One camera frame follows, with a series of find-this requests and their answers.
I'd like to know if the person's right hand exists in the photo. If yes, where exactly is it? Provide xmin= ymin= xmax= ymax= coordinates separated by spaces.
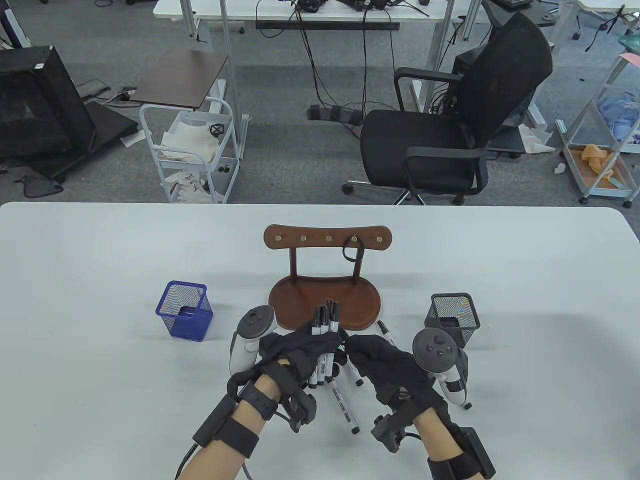
xmin=346 ymin=335 xmax=443 ymax=408

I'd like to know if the person's left hand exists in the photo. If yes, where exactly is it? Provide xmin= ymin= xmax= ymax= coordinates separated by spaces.
xmin=256 ymin=330 xmax=346 ymax=388

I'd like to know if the group of white markers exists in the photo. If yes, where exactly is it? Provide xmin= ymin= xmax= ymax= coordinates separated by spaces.
xmin=327 ymin=320 xmax=473 ymax=435

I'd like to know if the person's left forearm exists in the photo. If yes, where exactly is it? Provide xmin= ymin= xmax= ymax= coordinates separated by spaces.
xmin=177 ymin=372 xmax=281 ymax=480

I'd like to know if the person's right forearm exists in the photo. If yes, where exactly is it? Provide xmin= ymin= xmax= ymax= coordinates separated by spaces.
xmin=412 ymin=410 xmax=466 ymax=463

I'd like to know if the grey white handheld controller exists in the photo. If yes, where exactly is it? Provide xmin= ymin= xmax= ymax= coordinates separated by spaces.
xmin=411 ymin=327 xmax=471 ymax=407
xmin=229 ymin=305 xmax=278 ymax=378

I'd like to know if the brown wooden hook rack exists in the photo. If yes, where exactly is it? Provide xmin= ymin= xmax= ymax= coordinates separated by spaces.
xmin=263 ymin=224 xmax=393 ymax=332

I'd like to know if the black mesh pen holder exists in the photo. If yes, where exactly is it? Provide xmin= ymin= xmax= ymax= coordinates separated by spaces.
xmin=424 ymin=293 xmax=481 ymax=350

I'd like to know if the black labelled battery box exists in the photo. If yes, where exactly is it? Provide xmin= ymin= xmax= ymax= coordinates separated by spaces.
xmin=192 ymin=397 xmax=236 ymax=448

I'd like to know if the blue mesh pen holder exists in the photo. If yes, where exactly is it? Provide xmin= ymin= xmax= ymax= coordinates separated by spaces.
xmin=155 ymin=281 xmax=214 ymax=342

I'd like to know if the white round-railed utility cart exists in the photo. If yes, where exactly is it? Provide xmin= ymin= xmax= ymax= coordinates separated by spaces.
xmin=139 ymin=97 xmax=249 ymax=204

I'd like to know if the black mesh office chair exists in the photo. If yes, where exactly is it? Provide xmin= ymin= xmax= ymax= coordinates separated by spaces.
xmin=342 ymin=11 xmax=555 ymax=206

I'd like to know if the white cloth bag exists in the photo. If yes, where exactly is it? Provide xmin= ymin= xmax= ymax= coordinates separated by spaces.
xmin=161 ymin=121 xmax=222 ymax=164

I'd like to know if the black power strip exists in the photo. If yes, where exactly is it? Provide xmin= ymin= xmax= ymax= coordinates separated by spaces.
xmin=306 ymin=104 xmax=364 ymax=127

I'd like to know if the crumpled white paper sheet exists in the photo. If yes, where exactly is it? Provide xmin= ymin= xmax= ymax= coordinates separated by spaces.
xmin=517 ymin=124 xmax=557 ymax=155

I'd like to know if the white cart with wooden shelves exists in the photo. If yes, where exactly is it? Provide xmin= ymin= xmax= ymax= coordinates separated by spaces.
xmin=555 ymin=52 xmax=640 ymax=208

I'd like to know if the brown top side table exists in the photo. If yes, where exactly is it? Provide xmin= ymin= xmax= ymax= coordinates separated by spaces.
xmin=129 ymin=49 xmax=230 ymax=110

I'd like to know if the orange cloth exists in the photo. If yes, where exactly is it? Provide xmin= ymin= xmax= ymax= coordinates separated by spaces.
xmin=580 ymin=144 xmax=622 ymax=182

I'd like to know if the black computer tower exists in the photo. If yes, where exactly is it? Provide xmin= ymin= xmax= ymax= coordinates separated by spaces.
xmin=452 ymin=47 xmax=483 ymax=118

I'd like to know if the blue cloth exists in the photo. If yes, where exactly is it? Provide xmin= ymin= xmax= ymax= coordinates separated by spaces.
xmin=597 ymin=95 xmax=640 ymax=144

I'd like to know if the long white desk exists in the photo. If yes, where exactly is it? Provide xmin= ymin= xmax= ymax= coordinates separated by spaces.
xmin=152 ymin=0 xmax=493 ymax=161

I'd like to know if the black equipment case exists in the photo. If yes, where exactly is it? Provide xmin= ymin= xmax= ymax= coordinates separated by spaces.
xmin=0 ymin=45 xmax=139 ymax=184

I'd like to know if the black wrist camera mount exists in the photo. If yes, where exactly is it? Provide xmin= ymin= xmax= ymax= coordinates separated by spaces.
xmin=371 ymin=400 xmax=426 ymax=453
xmin=277 ymin=385 xmax=318 ymax=433

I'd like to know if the black battery cable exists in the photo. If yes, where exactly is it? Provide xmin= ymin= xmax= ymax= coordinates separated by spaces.
xmin=175 ymin=442 xmax=198 ymax=480

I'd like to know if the black hanging cable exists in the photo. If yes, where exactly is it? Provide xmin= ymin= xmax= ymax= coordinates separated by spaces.
xmin=357 ymin=7 xmax=396 ymax=113
xmin=292 ymin=10 xmax=333 ymax=113

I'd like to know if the black cable tray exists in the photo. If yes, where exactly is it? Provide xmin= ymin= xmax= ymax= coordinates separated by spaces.
xmin=255 ymin=21 xmax=401 ymax=31

